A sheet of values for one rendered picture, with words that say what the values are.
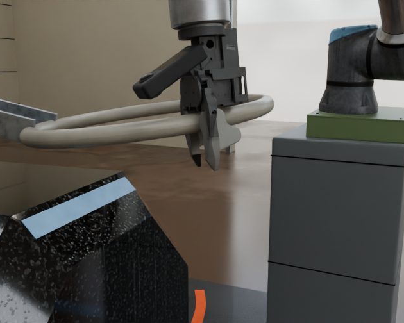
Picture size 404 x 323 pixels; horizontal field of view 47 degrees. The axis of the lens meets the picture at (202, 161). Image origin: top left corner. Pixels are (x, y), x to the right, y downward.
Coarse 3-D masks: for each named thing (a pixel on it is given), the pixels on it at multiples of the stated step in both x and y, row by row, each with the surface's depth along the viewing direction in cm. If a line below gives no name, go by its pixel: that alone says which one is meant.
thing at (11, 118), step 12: (0, 108) 99; (12, 108) 99; (24, 108) 99; (36, 108) 99; (0, 120) 88; (12, 120) 88; (24, 120) 88; (36, 120) 99; (48, 120) 99; (0, 132) 89; (12, 132) 88
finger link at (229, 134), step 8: (200, 120) 69; (224, 120) 70; (200, 128) 70; (224, 128) 69; (232, 128) 70; (208, 136) 68; (224, 136) 69; (232, 136) 70; (240, 136) 70; (208, 144) 68; (216, 144) 68; (224, 144) 69; (232, 144) 70; (208, 152) 68; (216, 152) 68; (208, 160) 69; (216, 160) 69; (216, 168) 70
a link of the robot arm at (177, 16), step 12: (168, 0) 68; (180, 0) 65; (192, 0) 65; (204, 0) 65; (216, 0) 65; (228, 0) 68; (180, 12) 66; (192, 12) 65; (204, 12) 65; (216, 12) 66; (228, 12) 68; (180, 24) 66; (192, 24) 67; (204, 24) 67; (216, 24) 67
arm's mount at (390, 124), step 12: (384, 108) 159; (396, 108) 159; (312, 120) 146; (324, 120) 145; (336, 120) 143; (348, 120) 142; (360, 120) 140; (372, 120) 139; (384, 120) 137; (396, 120) 135; (312, 132) 147; (324, 132) 145; (336, 132) 144; (348, 132) 142; (360, 132) 141; (372, 132) 139; (384, 132) 138; (396, 132) 136
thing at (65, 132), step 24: (264, 96) 88; (72, 120) 103; (96, 120) 108; (144, 120) 69; (168, 120) 69; (192, 120) 69; (240, 120) 74; (24, 144) 80; (48, 144) 73; (72, 144) 70; (96, 144) 69
